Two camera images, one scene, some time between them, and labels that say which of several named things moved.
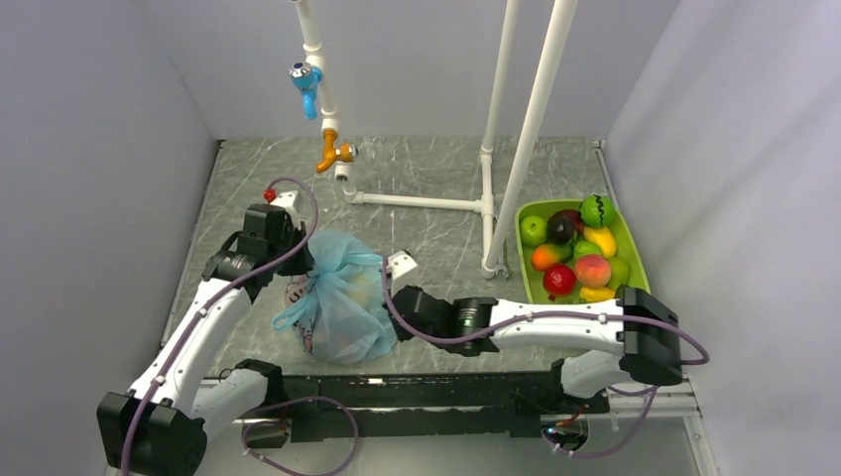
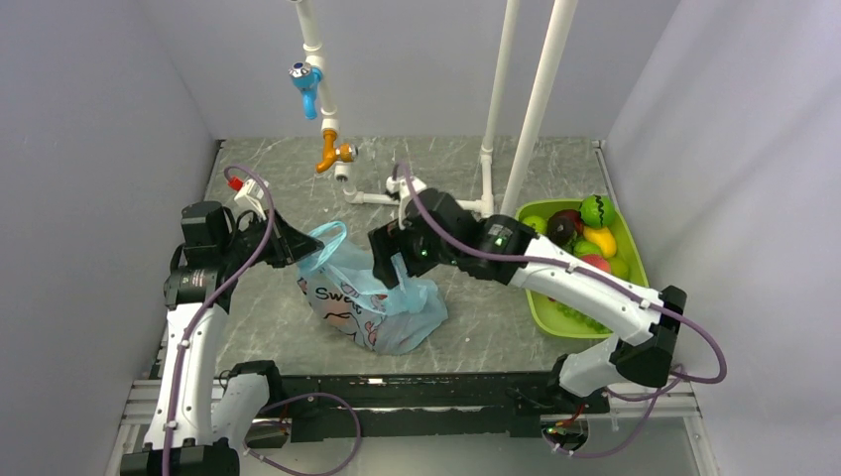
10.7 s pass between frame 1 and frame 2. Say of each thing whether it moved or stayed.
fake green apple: stayed
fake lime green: stayed
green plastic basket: stayed
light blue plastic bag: moved
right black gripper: moved
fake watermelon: stayed
